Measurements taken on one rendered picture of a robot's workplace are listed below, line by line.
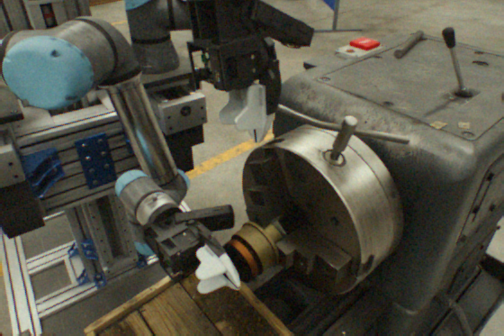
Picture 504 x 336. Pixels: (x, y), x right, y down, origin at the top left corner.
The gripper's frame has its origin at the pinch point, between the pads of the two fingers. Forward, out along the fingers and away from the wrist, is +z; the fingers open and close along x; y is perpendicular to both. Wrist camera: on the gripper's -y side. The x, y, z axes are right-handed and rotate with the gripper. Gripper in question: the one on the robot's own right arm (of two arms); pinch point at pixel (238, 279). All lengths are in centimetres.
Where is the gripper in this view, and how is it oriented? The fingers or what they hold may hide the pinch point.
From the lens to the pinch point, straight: 65.7
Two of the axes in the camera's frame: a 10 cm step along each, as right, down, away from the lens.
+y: -7.6, 3.6, -5.4
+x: 0.0, -8.3, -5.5
